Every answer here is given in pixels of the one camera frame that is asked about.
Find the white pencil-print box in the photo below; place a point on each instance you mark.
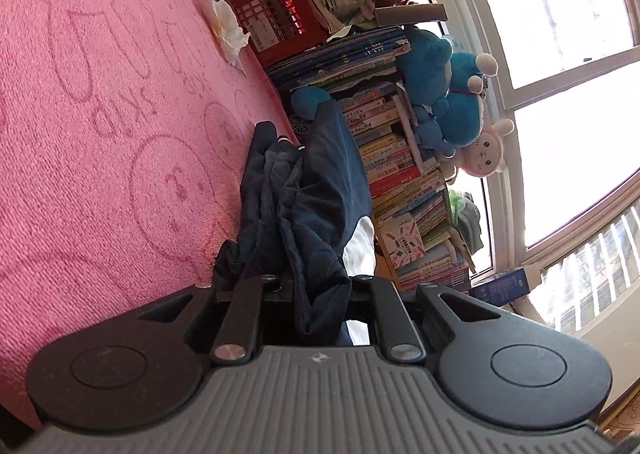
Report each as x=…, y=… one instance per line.
x=402, y=241

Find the large blue plush bear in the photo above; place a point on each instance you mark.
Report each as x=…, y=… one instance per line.
x=425, y=63

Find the blue carton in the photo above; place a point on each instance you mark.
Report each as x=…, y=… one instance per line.
x=502, y=286

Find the small blue plush toy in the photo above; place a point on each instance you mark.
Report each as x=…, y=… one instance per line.
x=432, y=133

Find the blue plush cat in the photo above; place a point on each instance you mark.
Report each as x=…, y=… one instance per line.
x=465, y=93

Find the pink printed blanket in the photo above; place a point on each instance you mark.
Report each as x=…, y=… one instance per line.
x=100, y=133

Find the crumpled white tissue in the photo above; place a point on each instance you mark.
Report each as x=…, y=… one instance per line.
x=225, y=26

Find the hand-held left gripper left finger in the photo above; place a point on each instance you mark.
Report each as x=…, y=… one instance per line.
x=245, y=314

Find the green toy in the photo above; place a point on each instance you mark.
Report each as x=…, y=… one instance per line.
x=455, y=199

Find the navy and white jacket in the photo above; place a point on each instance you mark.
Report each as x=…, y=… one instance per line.
x=325, y=184

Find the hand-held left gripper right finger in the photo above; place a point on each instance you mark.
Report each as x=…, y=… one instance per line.
x=385, y=314

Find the row of books on organiser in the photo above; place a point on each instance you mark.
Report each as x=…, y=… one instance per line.
x=415, y=206

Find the row of colourful children's books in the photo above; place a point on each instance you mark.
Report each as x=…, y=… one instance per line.
x=385, y=133

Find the brown cardboard tube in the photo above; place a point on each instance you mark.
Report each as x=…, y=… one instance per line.
x=410, y=13

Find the row of thin blue books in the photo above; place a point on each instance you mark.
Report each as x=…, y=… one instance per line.
x=345, y=58

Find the row of pink-spined books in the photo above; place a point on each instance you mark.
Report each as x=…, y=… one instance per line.
x=440, y=269

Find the teal folded cloth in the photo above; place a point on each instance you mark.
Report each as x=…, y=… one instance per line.
x=470, y=229

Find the pink rabbit plush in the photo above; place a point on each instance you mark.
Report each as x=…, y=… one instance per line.
x=482, y=148

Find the wooden desk organiser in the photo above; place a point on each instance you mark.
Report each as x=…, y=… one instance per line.
x=385, y=266

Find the blue plush ball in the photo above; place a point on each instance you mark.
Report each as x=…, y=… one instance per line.
x=307, y=101

